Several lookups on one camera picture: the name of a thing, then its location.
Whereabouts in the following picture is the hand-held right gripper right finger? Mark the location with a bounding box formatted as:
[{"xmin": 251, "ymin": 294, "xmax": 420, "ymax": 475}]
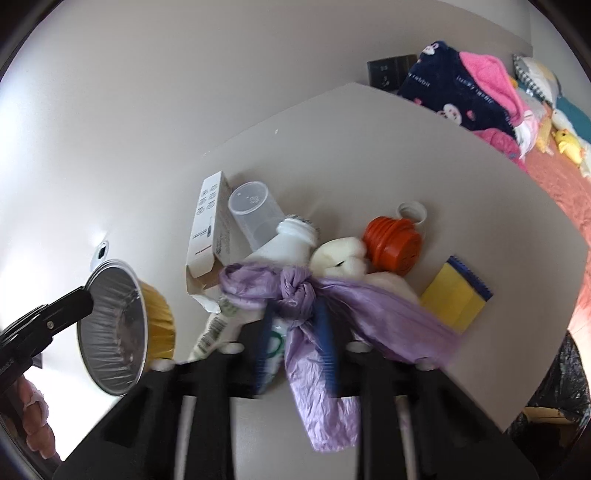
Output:
[{"xmin": 315, "ymin": 300, "xmax": 539, "ymax": 480}]

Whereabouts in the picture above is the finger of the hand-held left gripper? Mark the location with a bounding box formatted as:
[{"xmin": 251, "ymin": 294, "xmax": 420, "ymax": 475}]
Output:
[{"xmin": 25, "ymin": 286, "xmax": 95, "ymax": 344}]

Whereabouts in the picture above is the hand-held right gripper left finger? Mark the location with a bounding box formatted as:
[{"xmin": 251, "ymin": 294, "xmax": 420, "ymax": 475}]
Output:
[{"xmin": 53, "ymin": 307, "xmax": 278, "ymax": 480}]

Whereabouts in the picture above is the gold foil baking cup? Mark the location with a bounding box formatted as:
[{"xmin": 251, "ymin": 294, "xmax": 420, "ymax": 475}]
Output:
[{"xmin": 76, "ymin": 259, "xmax": 178, "ymax": 398}]

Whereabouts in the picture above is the purple plastic bag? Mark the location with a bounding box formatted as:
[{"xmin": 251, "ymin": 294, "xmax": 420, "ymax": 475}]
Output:
[{"xmin": 219, "ymin": 263, "xmax": 460, "ymax": 453}]

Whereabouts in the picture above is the white tape roll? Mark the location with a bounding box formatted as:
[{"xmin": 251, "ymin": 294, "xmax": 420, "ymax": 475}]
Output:
[{"xmin": 398, "ymin": 202, "xmax": 428, "ymax": 225}]

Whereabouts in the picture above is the black trash bag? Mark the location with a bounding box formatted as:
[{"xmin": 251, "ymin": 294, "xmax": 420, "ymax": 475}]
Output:
[{"xmin": 505, "ymin": 337, "xmax": 591, "ymax": 444}]

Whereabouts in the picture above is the person's left hand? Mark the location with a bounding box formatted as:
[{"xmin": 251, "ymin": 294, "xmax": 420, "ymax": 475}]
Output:
[{"xmin": 17, "ymin": 376, "xmax": 62, "ymax": 462}]

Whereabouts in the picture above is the white plush toy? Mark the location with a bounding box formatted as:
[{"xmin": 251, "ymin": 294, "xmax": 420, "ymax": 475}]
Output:
[{"xmin": 308, "ymin": 236, "xmax": 421, "ymax": 305}]

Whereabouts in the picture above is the white plastic bottle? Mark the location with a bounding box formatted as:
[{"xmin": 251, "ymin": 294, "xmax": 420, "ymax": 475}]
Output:
[{"xmin": 187, "ymin": 215, "xmax": 321, "ymax": 386}]

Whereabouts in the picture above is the orange ribbed bottle cap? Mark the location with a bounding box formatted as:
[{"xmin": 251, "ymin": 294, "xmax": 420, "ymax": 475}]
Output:
[{"xmin": 362, "ymin": 217, "xmax": 424, "ymax": 277}]

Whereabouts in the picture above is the yellow and blue packet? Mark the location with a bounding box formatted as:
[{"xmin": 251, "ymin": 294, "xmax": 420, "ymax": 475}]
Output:
[{"xmin": 420, "ymin": 255, "xmax": 494, "ymax": 334}]

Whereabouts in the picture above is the white carton box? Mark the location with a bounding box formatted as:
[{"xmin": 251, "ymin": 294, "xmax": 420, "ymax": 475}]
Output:
[{"xmin": 185, "ymin": 171, "xmax": 252, "ymax": 315}]

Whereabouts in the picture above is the clear plastic cup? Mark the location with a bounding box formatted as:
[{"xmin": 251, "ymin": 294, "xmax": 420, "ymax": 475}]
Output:
[{"xmin": 228, "ymin": 181, "xmax": 287, "ymax": 252}]

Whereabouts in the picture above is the pink bedspread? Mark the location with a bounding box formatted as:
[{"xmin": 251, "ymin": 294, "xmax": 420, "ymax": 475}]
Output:
[{"xmin": 522, "ymin": 138, "xmax": 591, "ymax": 333}]

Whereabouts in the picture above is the black box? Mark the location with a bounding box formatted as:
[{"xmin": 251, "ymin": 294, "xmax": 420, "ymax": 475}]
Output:
[{"xmin": 367, "ymin": 54, "xmax": 419, "ymax": 90}]

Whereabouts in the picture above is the navy printed blanket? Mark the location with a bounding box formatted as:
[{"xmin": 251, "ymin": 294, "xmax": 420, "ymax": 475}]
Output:
[{"xmin": 397, "ymin": 41, "xmax": 518, "ymax": 139}]

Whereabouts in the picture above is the yellow duck plush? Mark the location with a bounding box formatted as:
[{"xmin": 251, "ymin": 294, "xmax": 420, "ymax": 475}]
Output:
[{"xmin": 554, "ymin": 129, "xmax": 587, "ymax": 163}]

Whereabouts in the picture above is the pink fleece garment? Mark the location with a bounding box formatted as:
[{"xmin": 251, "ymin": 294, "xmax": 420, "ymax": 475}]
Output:
[{"xmin": 459, "ymin": 51, "xmax": 539, "ymax": 171}]

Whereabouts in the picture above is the white goose plush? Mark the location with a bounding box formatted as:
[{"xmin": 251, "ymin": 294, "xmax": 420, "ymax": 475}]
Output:
[{"xmin": 549, "ymin": 108, "xmax": 575, "ymax": 134}]

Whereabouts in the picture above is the teal blanket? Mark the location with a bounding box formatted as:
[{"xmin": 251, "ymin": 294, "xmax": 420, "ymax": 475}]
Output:
[{"xmin": 554, "ymin": 95, "xmax": 591, "ymax": 139}]

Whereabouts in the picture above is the checkered pillow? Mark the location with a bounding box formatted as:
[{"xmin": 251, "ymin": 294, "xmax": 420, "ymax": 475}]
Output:
[{"xmin": 513, "ymin": 54, "xmax": 561, "ymax": 107}]

